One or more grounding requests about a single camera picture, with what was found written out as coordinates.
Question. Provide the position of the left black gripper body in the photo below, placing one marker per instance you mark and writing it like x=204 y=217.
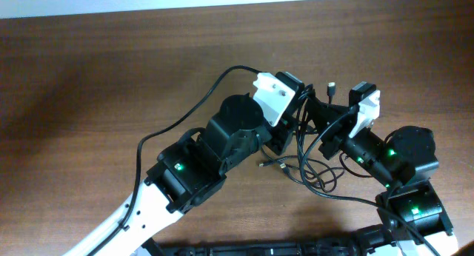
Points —
x=282 y=129

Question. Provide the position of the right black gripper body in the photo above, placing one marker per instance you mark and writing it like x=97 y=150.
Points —
x=338 y=136

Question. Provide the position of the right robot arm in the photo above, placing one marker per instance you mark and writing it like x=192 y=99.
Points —
x=403 y=163

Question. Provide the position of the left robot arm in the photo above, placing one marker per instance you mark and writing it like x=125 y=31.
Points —
x=193 y=169

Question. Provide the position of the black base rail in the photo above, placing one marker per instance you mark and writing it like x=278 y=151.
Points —
x=369 y=241

